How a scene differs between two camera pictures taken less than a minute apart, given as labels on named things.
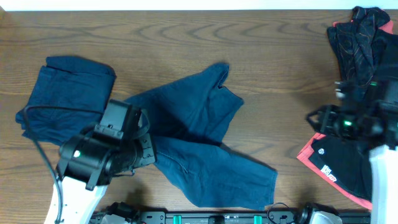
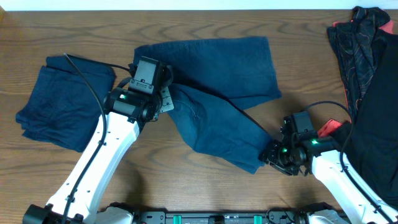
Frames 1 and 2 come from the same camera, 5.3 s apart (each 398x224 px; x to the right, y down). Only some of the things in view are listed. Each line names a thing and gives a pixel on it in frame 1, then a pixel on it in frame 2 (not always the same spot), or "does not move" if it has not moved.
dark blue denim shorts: x=188 y=120 -> x=213 y=81
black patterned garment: x=354 y=42 does not move
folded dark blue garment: x=69 y=98 does not move
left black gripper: x=148 y=149 -> x=166 y=101
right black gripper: x=322 y=121 -> x=270 y=154
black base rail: x=212 y=216 does not move
